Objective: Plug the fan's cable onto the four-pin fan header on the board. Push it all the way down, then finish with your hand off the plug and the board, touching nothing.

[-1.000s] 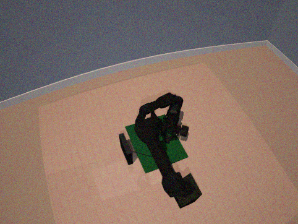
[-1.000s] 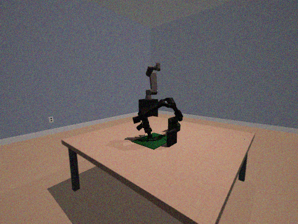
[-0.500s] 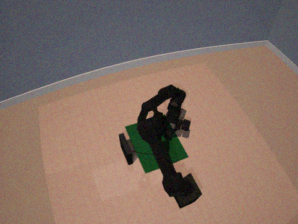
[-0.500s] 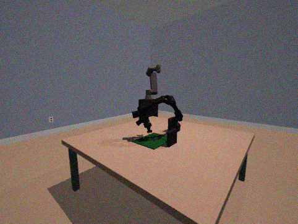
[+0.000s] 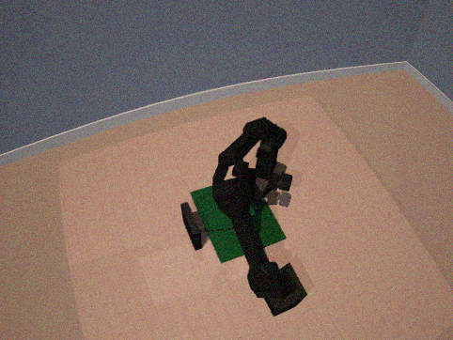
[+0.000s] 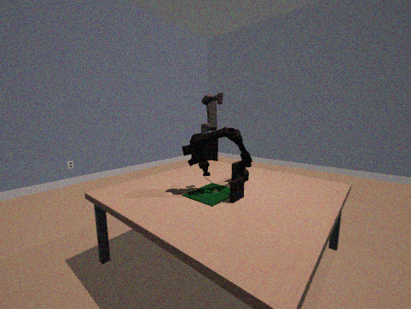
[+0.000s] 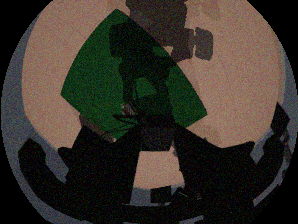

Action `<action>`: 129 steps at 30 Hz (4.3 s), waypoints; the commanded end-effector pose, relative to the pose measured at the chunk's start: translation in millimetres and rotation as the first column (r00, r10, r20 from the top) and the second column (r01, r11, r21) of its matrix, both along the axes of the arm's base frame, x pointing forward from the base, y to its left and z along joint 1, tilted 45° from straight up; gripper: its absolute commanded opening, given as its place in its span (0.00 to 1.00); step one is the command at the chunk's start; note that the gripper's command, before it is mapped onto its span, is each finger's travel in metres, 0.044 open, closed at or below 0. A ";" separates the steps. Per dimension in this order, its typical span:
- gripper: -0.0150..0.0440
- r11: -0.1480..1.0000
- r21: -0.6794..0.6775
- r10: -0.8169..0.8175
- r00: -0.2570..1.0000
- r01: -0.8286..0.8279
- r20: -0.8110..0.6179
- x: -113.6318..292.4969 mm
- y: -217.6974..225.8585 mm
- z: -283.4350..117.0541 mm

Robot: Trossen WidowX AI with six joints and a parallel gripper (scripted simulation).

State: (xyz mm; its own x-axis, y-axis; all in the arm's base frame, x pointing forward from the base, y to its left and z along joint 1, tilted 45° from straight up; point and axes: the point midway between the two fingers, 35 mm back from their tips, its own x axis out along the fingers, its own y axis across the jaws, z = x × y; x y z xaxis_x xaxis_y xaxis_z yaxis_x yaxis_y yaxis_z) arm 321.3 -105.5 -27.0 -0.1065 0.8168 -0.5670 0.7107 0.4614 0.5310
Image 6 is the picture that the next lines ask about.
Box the green circuit board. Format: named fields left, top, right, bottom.
left=182, top=183, right=230, bottom=207

